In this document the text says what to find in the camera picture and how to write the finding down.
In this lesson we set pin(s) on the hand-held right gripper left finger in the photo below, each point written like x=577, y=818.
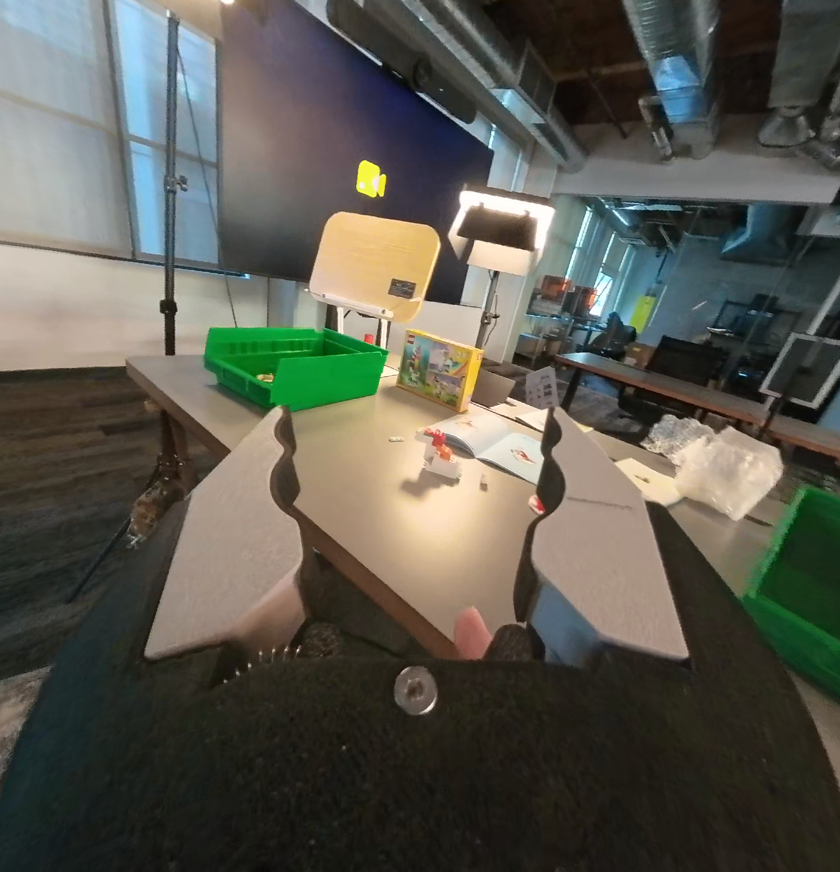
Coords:
x=222, y=531

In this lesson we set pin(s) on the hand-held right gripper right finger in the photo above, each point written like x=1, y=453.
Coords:
x=597, y=545

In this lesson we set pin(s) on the white lego model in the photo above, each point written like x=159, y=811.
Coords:
x=441, y=464

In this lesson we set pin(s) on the yellow lego set box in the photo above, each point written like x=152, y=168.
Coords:
x=437, y=371

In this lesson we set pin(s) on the person's right hand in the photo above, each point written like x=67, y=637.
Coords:
x=472, y=633

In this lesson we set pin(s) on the open instruction booklet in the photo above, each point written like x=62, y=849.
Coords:
x=491, y=443

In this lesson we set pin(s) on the clear bubble wrap bag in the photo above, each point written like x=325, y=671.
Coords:
x=726, y=470

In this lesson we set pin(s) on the small picture booklet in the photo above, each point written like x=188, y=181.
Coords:
x=522, y=414

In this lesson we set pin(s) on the white printed sheet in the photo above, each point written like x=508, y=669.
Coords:
x=542, y=388

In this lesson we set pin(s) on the dark wooden table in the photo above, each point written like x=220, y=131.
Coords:
x=822, y=436
x=665, y=385

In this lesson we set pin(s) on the green plastic bin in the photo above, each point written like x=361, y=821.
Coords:
x=801, y=599
x=324, y=385

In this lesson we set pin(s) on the yellow-green sign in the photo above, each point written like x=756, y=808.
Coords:
x=642, y=312

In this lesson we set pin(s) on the black light stand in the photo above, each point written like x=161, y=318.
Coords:
x=490, y=313

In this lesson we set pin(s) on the white framed panel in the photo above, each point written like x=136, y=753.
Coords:
x=811, y=371

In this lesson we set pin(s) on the wooden book stand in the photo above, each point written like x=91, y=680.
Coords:
x=372, y=259

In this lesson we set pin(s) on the studio light panel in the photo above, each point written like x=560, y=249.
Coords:
x=498, y=231

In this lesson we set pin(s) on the black tripod pole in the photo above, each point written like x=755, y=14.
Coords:
x=169, y=204

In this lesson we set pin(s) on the large window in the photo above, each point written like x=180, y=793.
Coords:
x=52, y=136

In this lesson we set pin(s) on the orange printer enclosure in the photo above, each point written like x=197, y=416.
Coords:
x=585, y=301
x=555, y=293

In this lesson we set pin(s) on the large dark wall screen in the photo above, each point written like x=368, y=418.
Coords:
x=290, y=170

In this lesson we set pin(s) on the silver ventilation duct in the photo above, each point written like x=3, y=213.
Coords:
x=808, y=68
x=679, y=68

